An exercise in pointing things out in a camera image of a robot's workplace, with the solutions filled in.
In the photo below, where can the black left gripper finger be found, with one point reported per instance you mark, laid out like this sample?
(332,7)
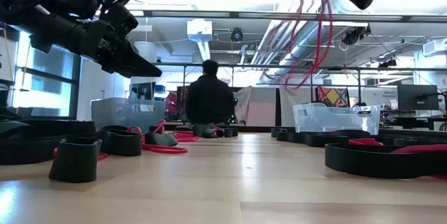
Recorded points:
(139,74)
(127,56)

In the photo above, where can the grey translucent plastic basket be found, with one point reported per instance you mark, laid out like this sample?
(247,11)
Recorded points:
(118,112)

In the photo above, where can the large black rubber band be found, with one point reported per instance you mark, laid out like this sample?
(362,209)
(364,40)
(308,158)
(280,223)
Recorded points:
(366,163)
(324,140)

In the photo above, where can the white round column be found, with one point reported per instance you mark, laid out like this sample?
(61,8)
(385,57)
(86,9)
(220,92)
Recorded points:
(148,51)

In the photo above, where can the black ceiling-hung device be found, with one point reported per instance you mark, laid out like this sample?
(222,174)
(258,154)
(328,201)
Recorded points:
(356,35)

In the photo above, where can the large glass window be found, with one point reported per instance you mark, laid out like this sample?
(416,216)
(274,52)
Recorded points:
(49,88)

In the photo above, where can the white ceiling unit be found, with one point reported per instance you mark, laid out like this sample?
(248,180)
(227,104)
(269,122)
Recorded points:
(199,30)

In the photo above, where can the person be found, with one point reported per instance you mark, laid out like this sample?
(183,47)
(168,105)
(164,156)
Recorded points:
(209,98)

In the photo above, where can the black ceiling spotlight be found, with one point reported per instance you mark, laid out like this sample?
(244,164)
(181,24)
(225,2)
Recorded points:
(387,63)

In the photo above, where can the round black ceiling fixture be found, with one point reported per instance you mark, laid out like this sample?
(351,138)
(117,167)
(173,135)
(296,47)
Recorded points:
(236,35)

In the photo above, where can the black pipe rack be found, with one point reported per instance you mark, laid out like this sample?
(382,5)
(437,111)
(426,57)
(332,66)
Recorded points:
(244,66)

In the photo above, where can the white hanging cloth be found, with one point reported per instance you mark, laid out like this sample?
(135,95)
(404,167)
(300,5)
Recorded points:
(244,98)
(297,98)

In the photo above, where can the geometric colourful tapestry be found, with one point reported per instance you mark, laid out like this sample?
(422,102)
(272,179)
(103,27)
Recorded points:
(333,96)

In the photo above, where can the black computer monitor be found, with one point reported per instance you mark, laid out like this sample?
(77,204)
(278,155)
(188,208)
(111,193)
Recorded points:
(417,96)

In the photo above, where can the pale partition panel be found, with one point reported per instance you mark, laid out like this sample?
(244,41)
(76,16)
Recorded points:
(262,109)

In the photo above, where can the clear plastic basket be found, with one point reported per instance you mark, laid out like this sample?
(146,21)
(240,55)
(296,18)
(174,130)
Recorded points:
(328,117)

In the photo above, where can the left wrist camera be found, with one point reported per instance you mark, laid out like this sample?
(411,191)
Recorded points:
(120,18)

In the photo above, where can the white wall sign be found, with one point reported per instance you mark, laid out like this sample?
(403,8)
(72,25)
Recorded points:
(380,95)

